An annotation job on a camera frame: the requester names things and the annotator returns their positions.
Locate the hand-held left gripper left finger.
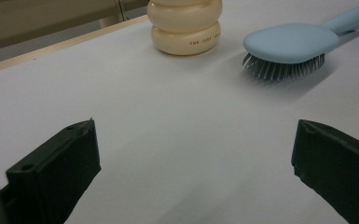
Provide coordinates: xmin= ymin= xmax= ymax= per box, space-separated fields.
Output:
xmin=0 ymin=118 xmax=102 ymax=224

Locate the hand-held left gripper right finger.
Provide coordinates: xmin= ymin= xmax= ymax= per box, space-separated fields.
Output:
xmin=290 ymin=119 xmax=359 ymax=224

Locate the light blue hairbrush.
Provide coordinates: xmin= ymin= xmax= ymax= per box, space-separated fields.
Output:
xmin=242 ymin=6 xmax=359 ymax=82

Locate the cream ringed duck holder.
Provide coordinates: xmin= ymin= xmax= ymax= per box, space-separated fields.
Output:
xmin=146 ymin=0 xmax=224 ymax=57

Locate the beige wooden post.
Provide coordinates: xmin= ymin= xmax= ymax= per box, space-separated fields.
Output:
xmin=98 ymin=14 xmax=126 ymax=29

